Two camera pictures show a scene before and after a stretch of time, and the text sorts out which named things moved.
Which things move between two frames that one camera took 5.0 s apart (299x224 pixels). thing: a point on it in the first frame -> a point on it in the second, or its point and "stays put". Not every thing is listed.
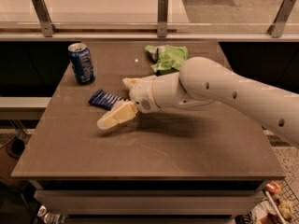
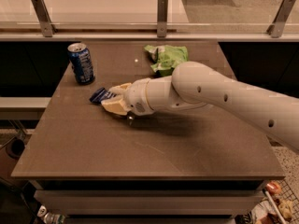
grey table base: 147,201 stays put
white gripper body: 142,92 stays put
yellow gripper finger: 121,113 -> 116,105
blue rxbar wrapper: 105,100 stays put
